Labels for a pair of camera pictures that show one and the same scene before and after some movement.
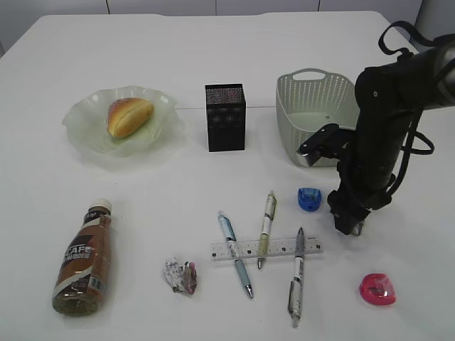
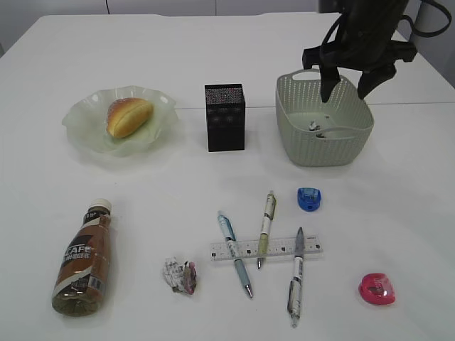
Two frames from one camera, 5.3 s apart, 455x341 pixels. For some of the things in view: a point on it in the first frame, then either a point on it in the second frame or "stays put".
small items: [357, 229] to [313, 126]
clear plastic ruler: [278, 247] stays put
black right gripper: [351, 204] to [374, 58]
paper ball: [180, 276] stays put
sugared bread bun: [126, 116] stays put
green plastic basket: [308, 100] stays put
